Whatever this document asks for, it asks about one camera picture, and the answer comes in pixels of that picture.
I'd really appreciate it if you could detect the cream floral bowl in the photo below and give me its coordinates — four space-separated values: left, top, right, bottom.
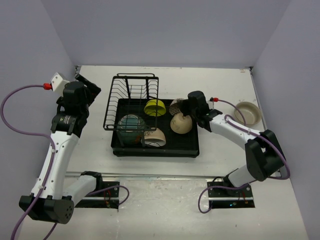
144 127 167 147

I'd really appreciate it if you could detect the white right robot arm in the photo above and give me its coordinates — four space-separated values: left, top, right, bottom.
179 90 291 197

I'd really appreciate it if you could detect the black wire dish rack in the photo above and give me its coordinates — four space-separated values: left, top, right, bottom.
103 73 159 148

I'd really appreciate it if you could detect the black plastic drain tray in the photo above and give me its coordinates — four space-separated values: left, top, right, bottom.
110 112 200 158

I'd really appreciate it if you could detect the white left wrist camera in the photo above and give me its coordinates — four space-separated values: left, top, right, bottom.
50 72 69 96

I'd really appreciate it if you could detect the teal glazed bowl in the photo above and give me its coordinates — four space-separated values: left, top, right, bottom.
117 114 146 145

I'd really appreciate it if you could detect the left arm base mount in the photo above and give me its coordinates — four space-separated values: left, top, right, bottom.
75 181 120 210

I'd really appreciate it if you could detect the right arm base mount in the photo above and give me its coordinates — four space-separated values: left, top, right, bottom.
207 177 255 209

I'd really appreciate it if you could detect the large beige ceramic bowl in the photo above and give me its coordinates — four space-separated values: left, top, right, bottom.
234 101 262 126

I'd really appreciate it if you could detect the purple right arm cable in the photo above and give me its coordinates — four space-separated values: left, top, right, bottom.
197 96 291 214

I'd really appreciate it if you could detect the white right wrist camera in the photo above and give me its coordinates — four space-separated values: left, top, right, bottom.
208 97 215 110

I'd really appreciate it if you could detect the tan wooden bowl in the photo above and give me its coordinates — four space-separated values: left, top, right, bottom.
170 112 193 135

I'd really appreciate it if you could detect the aluminium table rail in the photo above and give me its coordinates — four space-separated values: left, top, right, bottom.
64 171 226 181

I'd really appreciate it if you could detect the brown patterned bowl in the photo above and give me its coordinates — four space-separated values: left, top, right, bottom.
169 98 184 116

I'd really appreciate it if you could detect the yellow green bowl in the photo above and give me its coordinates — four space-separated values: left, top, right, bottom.
143 99 167 117

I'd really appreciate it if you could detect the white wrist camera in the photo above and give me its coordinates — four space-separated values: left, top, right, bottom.
50 72 69 96
208 97 215 110

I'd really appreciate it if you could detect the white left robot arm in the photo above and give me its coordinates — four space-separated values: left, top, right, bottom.
19 74 104 224

